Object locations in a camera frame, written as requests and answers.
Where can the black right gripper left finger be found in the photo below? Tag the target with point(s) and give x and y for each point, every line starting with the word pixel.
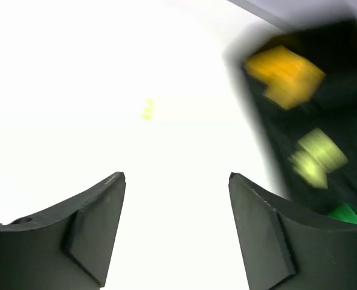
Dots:
pixel 66 246

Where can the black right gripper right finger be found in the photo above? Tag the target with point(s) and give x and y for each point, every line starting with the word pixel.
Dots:
pixel 287 246

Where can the dark green curved lego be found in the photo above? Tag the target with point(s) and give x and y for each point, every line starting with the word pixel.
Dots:
pixel 344 213

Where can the light green lego from stack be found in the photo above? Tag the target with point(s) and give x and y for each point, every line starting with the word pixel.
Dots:
pixel 308 168

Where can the light green lego brick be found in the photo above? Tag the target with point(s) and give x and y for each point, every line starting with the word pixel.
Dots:
pixel 323 149
pixel 148 109

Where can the long yellow lego brick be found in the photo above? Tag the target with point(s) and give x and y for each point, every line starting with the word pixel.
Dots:
pixel 298 91

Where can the yellow lego brick from stack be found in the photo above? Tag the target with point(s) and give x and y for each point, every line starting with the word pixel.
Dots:
pixel 275 65

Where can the black compartment sorting tray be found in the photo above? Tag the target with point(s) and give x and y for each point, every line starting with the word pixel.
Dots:
pixel 332 47

